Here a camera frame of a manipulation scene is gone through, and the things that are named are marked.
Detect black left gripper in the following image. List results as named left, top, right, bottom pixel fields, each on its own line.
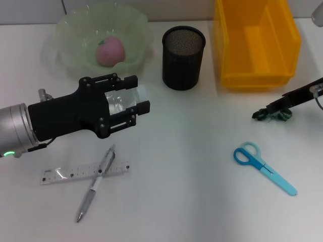
left=27, top=73, right=151, bottom=142

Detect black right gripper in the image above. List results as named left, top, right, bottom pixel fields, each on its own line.
left=266, top=77, right=323, bottom=114

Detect clear green-label water bottle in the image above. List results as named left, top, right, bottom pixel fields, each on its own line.
left=104, top=85, right=150, bottom=115

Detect green plastic wrapper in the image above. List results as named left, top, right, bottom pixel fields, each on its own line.
left=251, top=107, right=293, bottom=124

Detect pink peach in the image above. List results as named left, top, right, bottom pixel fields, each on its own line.
left=95, top=36, right=126, bottom=67

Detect blue scissors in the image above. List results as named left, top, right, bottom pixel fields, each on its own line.
left=233, top=141, right=298, bottom=197

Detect black mesh pen holder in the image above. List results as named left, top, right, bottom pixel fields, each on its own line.
left=161, top=25, right=206, bottom=91

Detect pale green fruit plate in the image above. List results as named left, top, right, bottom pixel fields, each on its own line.
left=41, top=2, right=155, bottom=81

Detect silver white ballpoint pen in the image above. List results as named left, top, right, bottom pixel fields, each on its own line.
left=76, top=144, right=117, bottom=223

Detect clear plastic ruler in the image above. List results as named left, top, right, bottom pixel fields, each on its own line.
left=40, top=158, right=132, bottom=186

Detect yellow plastic bin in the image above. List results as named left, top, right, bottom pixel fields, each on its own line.
left=211, top=0, right=302, bottom=93

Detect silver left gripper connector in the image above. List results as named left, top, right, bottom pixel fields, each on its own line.
left=37, top=88, right=53, bottom=102

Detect grey right gripper cable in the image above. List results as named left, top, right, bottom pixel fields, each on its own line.
left=309, top=84, right=323, bottom=110

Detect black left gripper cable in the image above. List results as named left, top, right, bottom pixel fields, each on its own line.
left=27, top=137, right=55, bottom=152

